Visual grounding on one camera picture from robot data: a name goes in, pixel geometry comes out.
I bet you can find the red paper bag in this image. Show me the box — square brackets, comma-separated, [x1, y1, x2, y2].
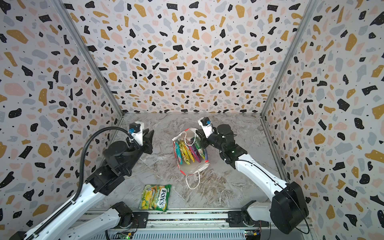
[172, 128, 210, 190]

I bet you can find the yellow green Fox's candy bag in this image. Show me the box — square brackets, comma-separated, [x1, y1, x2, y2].
[139, 185, 172, 212]

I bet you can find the green snack packet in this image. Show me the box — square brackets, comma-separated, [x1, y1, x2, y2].
[195, 139, 206, 161]

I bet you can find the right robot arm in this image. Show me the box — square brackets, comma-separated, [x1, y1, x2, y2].
[197, 118, 309, 234]

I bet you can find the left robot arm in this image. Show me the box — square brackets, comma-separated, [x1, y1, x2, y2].
[11, 122, 154, 240]

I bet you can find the purple snack packet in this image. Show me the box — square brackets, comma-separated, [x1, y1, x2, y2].
[189, 145, 201, 163]

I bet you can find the teal snack packet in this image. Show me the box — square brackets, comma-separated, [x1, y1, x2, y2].
[174, 140, 183, 165]

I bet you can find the yellow snack packet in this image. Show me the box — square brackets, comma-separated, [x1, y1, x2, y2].
[180, 141, 193, 165]

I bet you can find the left circuit board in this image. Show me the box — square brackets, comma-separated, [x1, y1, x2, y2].
[113, 232, 134, 240]

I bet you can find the circuit board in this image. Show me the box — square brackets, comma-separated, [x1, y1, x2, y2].
[113, 232, 134, 240]
[245, 230, 261, 240]

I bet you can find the right circuit board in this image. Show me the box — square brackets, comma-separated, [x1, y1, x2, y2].
[245, 230, 261, 240]

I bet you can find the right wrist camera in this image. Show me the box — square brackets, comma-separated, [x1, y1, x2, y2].
[198, 117, 214, 139]

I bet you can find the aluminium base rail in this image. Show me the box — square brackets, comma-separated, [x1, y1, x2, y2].
[62, 208, 271, 240]

